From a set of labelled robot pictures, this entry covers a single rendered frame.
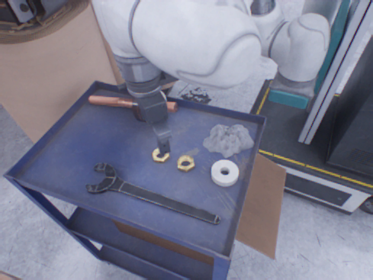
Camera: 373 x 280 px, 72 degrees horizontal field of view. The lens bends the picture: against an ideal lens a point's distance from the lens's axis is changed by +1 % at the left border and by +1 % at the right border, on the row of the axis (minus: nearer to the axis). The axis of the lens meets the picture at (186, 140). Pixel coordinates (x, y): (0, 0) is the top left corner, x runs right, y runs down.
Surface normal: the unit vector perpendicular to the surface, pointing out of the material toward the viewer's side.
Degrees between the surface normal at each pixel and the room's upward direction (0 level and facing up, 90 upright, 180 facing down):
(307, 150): 0
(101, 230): 0
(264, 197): 26
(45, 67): 90
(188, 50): 71
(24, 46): 90
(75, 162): 0
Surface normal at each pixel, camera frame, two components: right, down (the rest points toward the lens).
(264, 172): 0.36, -0.47
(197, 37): -0.40, 0.12
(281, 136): -0.06, -0.64
